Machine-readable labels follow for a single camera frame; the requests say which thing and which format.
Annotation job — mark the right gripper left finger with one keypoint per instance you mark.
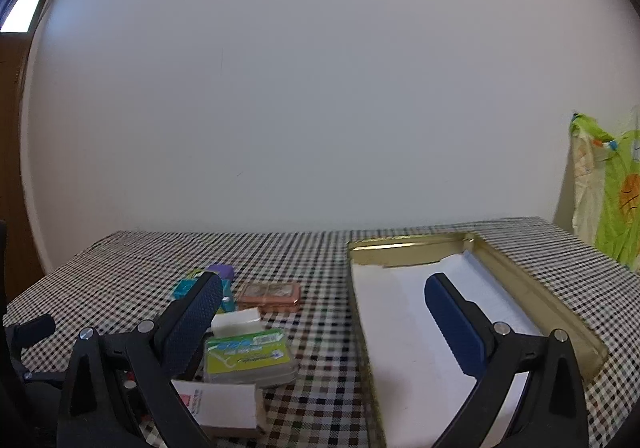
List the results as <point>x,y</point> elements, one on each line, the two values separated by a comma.
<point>111,376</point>

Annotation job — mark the brown wooden door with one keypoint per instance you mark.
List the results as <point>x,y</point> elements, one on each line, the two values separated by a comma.
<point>22,267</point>

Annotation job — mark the copper framed card box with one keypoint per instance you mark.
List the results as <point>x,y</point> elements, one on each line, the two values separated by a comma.
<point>271,296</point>

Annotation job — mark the blue toy building block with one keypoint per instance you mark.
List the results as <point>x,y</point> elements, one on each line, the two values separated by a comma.
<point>185,285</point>

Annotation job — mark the checkered tablecloth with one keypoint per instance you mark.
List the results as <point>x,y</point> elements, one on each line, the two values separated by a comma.
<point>129,276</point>

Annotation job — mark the green patterned hanging cloth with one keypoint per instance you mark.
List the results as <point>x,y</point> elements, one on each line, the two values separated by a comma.
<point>606,188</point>

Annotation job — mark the green floss pick box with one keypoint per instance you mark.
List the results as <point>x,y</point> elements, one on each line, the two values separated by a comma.
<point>260,358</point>

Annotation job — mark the gold metal tin tray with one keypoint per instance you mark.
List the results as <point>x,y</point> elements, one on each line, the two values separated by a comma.
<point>542,307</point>

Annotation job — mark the white note pad block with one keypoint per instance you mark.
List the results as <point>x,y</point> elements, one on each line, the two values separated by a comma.
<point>224,410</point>

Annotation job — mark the white paper tray liner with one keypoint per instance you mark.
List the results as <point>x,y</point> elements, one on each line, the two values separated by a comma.
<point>412,385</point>

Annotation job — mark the purple cube block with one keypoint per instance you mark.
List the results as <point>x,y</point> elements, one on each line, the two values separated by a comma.
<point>225,272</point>

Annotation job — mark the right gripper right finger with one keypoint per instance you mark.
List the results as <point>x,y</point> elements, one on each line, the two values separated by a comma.
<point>551,411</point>

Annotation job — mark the white power adapter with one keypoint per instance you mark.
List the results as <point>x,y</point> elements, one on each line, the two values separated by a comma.
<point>238,322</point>

